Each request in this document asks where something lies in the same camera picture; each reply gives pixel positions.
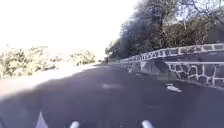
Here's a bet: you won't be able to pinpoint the grey asphalt road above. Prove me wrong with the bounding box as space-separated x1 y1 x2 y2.
0 61 224 128

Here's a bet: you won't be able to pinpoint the row of trees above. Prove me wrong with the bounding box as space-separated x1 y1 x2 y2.
104 0 224 63

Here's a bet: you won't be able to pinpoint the pale litter on road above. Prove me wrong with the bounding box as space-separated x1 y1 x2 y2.
165 83 183 93

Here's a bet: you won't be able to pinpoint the robot's own part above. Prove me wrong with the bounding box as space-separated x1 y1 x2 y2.
69 120 81 128
141 119 154 128

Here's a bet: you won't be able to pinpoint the sunlit bushes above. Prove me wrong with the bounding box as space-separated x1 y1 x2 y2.
0 45 97 80

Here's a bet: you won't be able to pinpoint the white painted road marking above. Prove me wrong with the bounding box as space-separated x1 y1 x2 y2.
34 111 49 128

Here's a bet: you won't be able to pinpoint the stone wall with pale joints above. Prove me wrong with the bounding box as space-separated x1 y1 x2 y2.
107 42 224 89

